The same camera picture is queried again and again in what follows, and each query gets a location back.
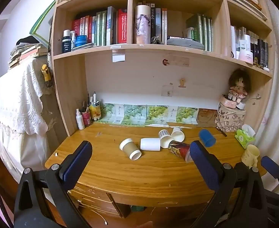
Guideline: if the white lace cloth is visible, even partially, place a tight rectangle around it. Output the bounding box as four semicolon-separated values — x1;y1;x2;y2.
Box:
0;57;50;136

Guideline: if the plain white cup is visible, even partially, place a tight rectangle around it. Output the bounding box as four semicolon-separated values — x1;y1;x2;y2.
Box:
140;138;161;152

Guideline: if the cream mug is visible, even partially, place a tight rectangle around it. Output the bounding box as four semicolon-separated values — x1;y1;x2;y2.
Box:
241;144;260;168

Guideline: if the white paper cup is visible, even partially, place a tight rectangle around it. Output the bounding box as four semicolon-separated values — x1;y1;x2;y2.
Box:
171;127;185;142

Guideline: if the wooden bookshelf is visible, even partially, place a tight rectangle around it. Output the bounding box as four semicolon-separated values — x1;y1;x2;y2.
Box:
49;0;274;137

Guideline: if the row of dark books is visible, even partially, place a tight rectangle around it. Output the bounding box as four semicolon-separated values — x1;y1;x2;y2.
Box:
150;3;168;45

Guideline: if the row of red green books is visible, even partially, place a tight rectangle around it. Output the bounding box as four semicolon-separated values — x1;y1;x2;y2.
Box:
72;6;128;47

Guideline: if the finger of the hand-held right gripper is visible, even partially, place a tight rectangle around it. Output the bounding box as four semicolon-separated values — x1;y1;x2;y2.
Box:
260;156;279;195

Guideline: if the slim white bottle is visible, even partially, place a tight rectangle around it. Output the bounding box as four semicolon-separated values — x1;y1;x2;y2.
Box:
70;31;77;51

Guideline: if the white spray bottle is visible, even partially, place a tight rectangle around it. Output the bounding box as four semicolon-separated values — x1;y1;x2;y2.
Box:
76;109;85;130

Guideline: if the red printed cup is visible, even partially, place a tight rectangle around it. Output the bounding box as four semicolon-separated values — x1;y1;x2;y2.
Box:
167;141;193;163

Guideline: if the letter printed storage bag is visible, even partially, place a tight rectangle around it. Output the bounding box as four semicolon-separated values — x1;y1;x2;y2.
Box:
215;102;246;133

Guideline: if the red can pen holder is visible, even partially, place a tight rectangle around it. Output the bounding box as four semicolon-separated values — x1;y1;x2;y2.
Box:
81;101;92;127

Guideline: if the stack of old books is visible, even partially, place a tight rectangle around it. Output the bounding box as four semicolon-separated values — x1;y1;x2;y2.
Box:
8;36;50;70

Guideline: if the white paper label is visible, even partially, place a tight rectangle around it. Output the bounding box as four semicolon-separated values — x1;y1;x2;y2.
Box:
112;50;126;63

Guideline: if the blue jar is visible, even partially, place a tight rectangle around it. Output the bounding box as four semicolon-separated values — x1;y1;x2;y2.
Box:
74;35;88;48

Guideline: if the yellow toy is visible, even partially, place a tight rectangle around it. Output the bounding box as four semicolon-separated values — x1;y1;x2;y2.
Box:
41;64;52;82

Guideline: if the green framed board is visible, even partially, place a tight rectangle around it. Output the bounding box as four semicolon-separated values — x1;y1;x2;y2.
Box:
29;0;57;45

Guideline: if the white scroll tube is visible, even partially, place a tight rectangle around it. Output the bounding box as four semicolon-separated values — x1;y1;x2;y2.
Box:
133;5;151;45

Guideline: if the brown drawing card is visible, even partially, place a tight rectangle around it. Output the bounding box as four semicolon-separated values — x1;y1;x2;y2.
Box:
197;109;219;128

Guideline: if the white cable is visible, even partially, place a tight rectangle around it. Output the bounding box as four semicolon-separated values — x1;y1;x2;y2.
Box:
77;201;108;225

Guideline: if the grey pouch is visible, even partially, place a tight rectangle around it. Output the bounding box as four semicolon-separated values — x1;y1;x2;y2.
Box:
166;36;205;51

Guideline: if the blue plastic cup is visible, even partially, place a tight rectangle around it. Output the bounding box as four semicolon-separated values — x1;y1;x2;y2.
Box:
199;129;216;147

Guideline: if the green grape paper strip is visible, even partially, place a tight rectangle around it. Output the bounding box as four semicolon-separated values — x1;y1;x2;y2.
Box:
95;103;199;127

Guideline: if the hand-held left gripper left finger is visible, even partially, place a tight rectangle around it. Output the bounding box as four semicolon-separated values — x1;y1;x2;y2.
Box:
14;141;93;228

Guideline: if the dark blue bottle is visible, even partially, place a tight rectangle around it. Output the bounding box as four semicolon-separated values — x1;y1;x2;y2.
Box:
62;30;72;54

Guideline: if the patterned paper cup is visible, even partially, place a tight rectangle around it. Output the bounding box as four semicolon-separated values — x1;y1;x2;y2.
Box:
159;129;175;148

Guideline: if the wooden drawer unit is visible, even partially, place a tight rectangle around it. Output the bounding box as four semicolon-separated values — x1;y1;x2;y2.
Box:
68;185;132;218

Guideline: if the row of cosmetic boxes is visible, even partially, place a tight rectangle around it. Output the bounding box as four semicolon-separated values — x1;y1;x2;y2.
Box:
230;25;270;68

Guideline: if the brown paper cup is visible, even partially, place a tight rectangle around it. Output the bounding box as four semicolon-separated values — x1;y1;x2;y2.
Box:
120;138;142;161

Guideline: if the brown haired doll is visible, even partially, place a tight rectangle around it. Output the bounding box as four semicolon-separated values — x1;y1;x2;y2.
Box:
228;69;251;103

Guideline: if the pink round box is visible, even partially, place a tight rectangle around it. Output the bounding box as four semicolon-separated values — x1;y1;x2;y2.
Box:
221;95;237;109

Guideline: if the green tissue packet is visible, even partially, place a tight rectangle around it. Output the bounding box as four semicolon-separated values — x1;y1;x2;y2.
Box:
234;124;256;149

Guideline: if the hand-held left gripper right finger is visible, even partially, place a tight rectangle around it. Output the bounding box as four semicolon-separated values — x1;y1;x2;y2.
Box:
190;141;269;228

